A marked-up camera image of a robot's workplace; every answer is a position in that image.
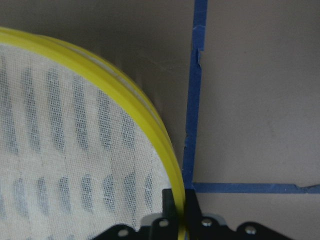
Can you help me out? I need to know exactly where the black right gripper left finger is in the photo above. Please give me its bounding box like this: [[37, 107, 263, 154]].
[[161, 188, 179, 240]]

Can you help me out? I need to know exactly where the yellow rimmed steamer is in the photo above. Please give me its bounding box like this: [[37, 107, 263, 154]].
[[0, 27, 185, 240]]

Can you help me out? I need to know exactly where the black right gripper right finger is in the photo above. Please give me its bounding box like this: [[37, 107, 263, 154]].
[[184, 189, 203, 240]]

